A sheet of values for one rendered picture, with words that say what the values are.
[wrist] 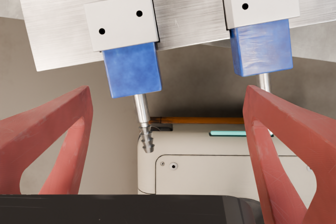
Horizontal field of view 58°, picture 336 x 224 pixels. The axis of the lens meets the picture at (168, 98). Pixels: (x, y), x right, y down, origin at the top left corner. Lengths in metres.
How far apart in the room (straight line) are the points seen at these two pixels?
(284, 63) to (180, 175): 0.70
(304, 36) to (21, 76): 1.06
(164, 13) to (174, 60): 0.86
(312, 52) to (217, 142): 0.60
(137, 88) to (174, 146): 0.65
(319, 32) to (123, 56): 0.20
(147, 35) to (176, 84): 0.90
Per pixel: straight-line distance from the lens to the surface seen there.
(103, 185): 1.27
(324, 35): 0.35
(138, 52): 0.25
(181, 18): 0.26
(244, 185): 0.96
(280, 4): 0.25
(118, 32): 0.24
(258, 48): 0.26
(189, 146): 0.89
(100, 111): 1.17
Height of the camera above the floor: 1.11
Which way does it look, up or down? 80 degrees down
